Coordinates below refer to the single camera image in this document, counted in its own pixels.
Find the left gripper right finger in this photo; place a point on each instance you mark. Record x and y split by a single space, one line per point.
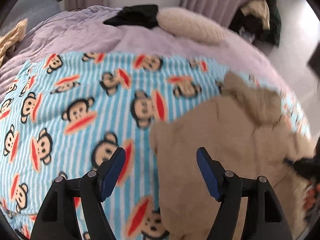
264 217

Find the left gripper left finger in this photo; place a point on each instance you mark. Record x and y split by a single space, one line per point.
57 217

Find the tan puffer jacket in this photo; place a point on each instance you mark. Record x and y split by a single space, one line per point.
242 128

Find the pile of dark clothes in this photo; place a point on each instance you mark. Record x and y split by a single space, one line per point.
258 20

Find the right hand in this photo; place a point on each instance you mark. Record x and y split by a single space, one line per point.
310 197

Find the black monitor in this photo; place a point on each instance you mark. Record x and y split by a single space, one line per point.
314 63

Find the blue striped monkey blanket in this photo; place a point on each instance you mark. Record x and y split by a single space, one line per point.
65 115

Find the cream striped cloth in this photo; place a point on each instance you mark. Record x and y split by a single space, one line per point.
10 40

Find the lavender bed cover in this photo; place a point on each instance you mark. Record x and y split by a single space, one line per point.
84 31

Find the round cream cushion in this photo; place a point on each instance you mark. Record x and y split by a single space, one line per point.
184 23

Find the grey headboard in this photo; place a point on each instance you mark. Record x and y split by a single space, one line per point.
35 11

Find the black garment on bed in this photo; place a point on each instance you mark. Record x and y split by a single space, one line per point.
137 15

